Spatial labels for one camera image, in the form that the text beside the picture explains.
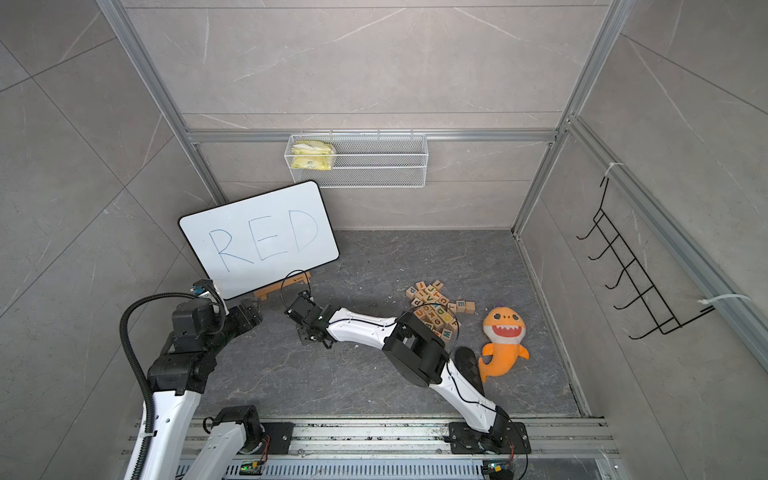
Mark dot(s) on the orange shark plush toy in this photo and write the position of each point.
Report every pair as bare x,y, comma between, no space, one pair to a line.
505,330

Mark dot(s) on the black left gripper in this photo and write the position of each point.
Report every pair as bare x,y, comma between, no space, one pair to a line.
253,315

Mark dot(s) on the pile of wooden letter blocks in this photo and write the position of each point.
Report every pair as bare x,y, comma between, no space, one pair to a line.
434,308

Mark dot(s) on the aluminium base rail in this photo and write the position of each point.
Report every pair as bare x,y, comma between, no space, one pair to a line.
427,448

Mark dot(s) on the lone wooden block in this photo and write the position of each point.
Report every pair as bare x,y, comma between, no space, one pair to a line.
463,306

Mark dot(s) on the wooden whiteboard stand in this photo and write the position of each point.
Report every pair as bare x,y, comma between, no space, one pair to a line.
297,276

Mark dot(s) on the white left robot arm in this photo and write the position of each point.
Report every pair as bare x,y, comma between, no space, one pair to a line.
172,388

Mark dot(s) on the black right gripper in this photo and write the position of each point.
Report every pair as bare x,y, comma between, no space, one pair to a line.
305,337

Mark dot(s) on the whiteboard with RED written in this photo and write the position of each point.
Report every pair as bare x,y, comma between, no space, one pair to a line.
255,242

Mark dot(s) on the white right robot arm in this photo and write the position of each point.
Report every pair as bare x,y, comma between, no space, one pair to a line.
424,360

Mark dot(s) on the black wall hook rack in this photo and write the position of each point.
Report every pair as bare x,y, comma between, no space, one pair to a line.
633,273

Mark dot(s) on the white wire mesh basket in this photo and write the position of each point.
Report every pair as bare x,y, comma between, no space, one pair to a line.
367,160

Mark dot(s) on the yellow packet in basket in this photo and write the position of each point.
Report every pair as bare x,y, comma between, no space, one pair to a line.
312,155

